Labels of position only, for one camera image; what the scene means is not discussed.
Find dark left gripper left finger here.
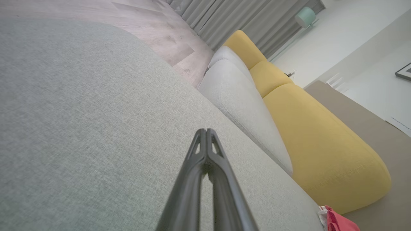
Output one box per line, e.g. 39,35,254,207
156,129,206,231

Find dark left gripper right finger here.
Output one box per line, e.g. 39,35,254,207
206,129,259,231

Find red shorts with white trim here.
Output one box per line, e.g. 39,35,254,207
318,205,361,231

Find yellow sofa back cushion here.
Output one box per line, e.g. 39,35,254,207
250,61,294,98
263,83,392,215

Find wide grey sofa seat cushion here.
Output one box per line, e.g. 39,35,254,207
0,18,325,231

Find yellow sofa armrest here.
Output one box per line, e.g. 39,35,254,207
223,30,267,70

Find grey pleated curtain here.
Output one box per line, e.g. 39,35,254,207
167,0,325,60

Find mint green floor lamp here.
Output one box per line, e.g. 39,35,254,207
268,7,318,61

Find dark framed wall picture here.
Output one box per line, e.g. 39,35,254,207
395,63,411,81

